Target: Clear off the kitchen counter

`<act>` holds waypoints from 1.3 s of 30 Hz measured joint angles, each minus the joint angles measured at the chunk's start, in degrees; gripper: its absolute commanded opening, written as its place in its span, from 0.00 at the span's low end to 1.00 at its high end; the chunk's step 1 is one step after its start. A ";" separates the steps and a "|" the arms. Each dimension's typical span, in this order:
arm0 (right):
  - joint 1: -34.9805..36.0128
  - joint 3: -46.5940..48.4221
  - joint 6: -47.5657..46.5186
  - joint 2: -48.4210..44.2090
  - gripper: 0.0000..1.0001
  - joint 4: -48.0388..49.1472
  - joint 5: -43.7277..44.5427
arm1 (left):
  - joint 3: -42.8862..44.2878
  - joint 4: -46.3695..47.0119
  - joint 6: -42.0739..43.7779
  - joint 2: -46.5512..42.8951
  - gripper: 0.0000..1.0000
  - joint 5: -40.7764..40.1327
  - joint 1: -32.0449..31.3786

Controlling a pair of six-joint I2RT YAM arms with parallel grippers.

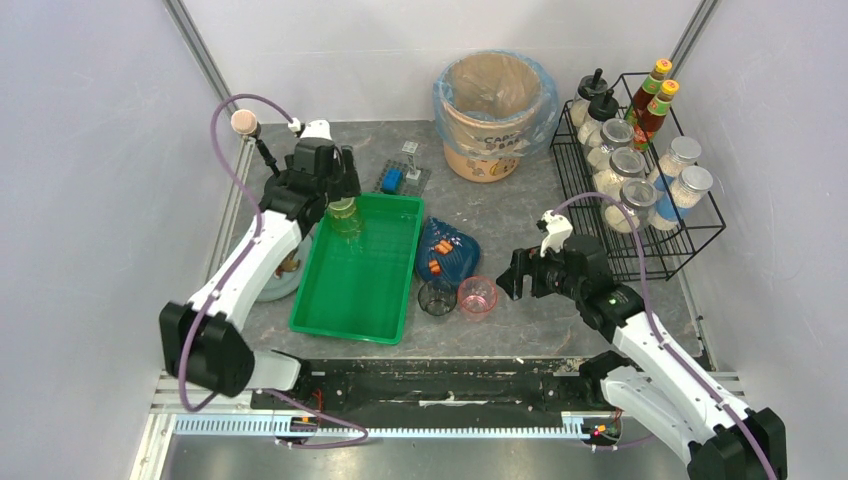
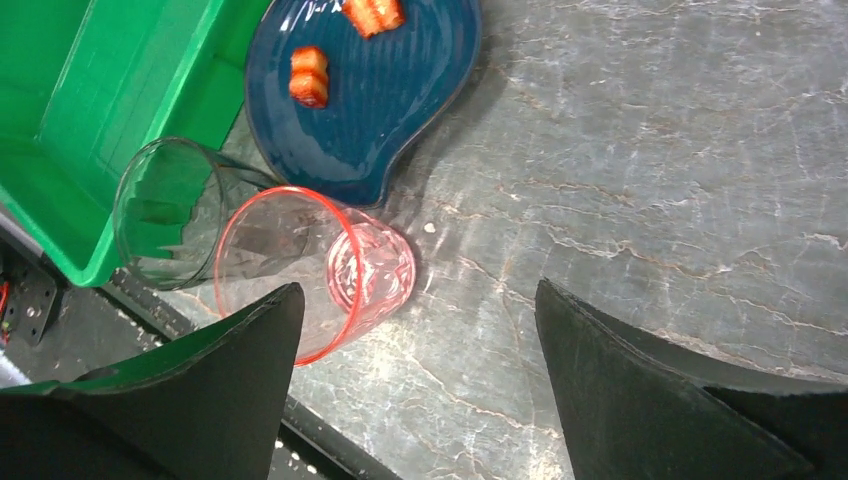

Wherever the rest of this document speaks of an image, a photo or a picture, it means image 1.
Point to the black stand wooden ball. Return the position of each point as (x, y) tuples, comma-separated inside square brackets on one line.
[(245, 123)]

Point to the round glass rice jar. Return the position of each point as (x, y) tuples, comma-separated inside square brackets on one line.
[(612, 134)]

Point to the tan capybara trash bin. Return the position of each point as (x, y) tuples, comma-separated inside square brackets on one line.
[(493, 109)]

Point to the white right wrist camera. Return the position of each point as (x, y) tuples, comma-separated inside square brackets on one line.
[(556, 229)]

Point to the tall bead jar silver lid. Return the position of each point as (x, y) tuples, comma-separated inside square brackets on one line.
[(685, 192)]

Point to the glass rice jar front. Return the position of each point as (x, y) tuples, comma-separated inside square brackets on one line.
[(638, 199)]

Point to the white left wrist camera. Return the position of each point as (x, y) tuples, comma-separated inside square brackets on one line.
[(313, 129)]

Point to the brown curled food piece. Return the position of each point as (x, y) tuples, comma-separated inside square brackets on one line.
[(289, 264)]

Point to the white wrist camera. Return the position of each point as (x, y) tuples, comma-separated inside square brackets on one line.
[(556, 229), (313, 129)]

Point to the light blue plate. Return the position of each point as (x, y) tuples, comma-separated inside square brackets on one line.
[(279, 287)]

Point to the blue lego brick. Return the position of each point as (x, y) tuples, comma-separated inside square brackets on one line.
[(392, 181)]

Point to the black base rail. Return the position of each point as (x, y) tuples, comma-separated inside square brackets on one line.
[(449, 392)]

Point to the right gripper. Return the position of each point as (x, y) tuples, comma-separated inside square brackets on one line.
[(530, 276)]

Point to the dark blue plate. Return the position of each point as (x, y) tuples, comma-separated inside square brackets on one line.
[(445, 252)]

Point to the black wire rack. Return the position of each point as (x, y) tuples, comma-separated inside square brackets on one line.
[(666, 251)]

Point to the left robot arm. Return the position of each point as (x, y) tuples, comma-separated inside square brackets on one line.
[(201, 338)]

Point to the pink glass cup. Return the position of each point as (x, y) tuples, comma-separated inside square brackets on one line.
[(477, 297)]

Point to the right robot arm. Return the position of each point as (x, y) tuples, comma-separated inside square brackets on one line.
[(648, 376)]

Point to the grey lego tower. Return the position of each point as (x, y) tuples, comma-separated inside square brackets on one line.
[(413, 173)]

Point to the grey lego baseplate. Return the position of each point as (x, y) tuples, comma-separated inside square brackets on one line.
[(404, 187)]

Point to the green plastic tray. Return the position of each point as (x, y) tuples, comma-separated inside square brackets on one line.
[(358, 288)]

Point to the green glass cup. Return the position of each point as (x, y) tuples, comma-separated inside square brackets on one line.
[(345, 218)]

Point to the dark clear glass cup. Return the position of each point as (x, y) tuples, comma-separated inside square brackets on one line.
[(437, 297)]

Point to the black-lid shaker jar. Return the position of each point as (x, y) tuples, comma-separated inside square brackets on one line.
[(588, 88), (601, 108)]

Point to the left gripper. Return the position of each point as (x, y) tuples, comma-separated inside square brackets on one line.
[(341, 178)]

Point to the sauce bottle yellow cap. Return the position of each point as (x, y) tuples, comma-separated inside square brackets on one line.
[(647, 91), (655, 114)]

